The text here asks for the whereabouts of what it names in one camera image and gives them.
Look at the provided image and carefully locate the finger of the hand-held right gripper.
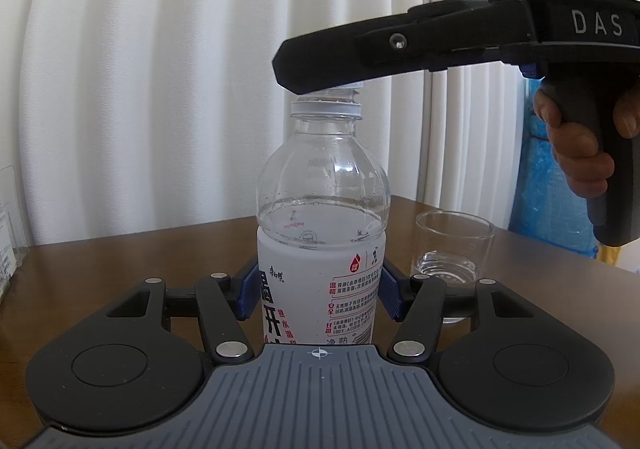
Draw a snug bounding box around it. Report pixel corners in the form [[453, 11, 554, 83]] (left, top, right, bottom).
[[272, 0, 534, 96]]

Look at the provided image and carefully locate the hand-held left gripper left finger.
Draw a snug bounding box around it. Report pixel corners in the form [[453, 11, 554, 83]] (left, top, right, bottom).
[[102, 260, 261, 365]]

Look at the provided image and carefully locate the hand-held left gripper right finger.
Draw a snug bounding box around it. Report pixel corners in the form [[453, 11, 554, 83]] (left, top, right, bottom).
[[381, 261, 538, 365]]

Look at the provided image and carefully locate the white bottle cap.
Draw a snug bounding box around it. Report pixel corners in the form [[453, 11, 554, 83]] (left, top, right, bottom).
[[312, 84, 364, 98]]

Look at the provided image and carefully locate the clear plastic water bottle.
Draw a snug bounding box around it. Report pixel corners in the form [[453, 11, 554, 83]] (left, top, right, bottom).
[[256, 96, 392, 346]]

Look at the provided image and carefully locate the person's right hand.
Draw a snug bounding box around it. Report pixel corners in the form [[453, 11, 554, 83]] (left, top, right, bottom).
[[531, 83, 640, 206]]

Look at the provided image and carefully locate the clear drinking glass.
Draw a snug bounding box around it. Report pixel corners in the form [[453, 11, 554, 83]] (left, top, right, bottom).
[[410, 210, 496, 325]]

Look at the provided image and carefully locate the blue plastic-wrapped bundle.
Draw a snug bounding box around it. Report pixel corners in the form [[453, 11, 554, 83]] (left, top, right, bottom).
[[512, 79, 601, 260]]

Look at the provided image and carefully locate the white pleated curtain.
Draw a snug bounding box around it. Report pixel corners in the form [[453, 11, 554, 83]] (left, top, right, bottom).
[[0, 0, 640, 248]]

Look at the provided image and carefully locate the yellow object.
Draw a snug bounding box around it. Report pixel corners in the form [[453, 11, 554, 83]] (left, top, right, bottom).
[[597, 243, 621, 276]]

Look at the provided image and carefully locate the clear acrylic stand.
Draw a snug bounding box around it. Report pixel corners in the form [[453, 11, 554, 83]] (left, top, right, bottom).
[[0, 164, 32, 302]]

